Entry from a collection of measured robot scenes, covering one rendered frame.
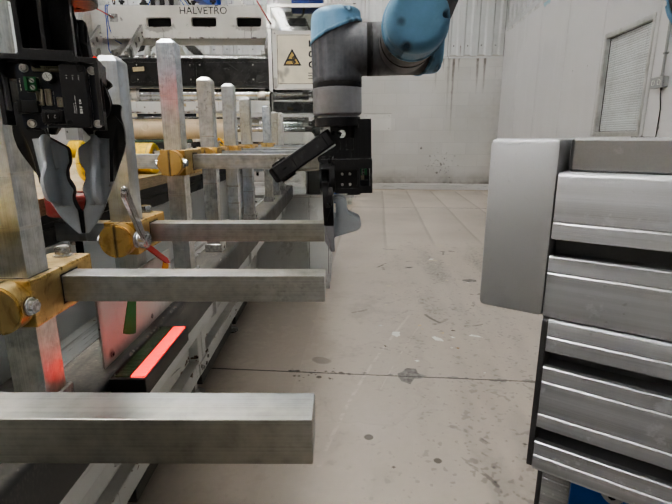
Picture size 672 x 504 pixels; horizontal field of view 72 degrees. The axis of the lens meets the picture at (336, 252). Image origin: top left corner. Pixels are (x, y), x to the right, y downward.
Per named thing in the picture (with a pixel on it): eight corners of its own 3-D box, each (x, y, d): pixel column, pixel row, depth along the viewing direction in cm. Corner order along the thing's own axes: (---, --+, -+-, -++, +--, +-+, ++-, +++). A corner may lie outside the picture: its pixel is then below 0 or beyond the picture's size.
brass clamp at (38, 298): (100, 291, 58) (95, 252, 57) (31, 336, 45) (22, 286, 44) (51, 291, 58) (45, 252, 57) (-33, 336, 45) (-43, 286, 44)
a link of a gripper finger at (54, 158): (34, 245, 40) (16, 133, 37) (50, 232, 45) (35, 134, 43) (75, 243, 41) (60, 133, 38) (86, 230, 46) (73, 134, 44)
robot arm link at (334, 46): (366, 0, 65) (305, 3, 65) (367, 84, 67) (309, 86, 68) (365, 15, 72) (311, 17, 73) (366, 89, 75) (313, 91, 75)
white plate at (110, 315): (175, 301, 86) (170, 248, 84) (107, 369, 61) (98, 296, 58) (172, 301, 86) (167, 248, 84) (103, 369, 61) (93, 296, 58)
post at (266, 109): (273, 209, 225) (270, 105, 213) (272, 210, 221) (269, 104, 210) (266, 209, 225) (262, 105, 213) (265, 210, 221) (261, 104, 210)
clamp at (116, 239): (166, 239, 82) (164, 210, 81) (134, 258, 69) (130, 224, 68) (134, 239, 82) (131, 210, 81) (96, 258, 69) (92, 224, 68)
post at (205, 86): (224, 263, 128) (213, 78, 116) (221, 267, 124) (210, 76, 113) (212, 263, 128) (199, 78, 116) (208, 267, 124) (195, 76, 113)
